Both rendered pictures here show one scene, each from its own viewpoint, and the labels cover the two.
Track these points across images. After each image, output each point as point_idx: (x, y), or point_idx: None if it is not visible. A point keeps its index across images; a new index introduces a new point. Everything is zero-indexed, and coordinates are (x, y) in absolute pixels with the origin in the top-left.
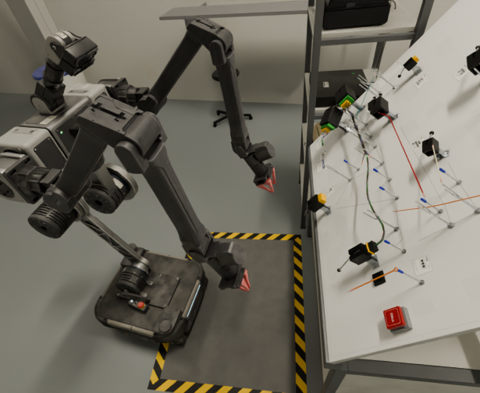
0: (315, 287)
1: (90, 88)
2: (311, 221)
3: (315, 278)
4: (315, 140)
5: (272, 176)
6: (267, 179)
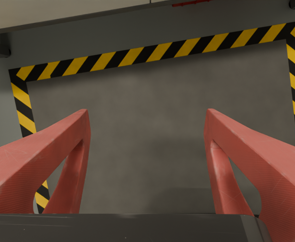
0: (177, 2)
1: None
2: (4, 27)
3: (163, 1)
4: None
5: (58, 163)
6: (78, 211)
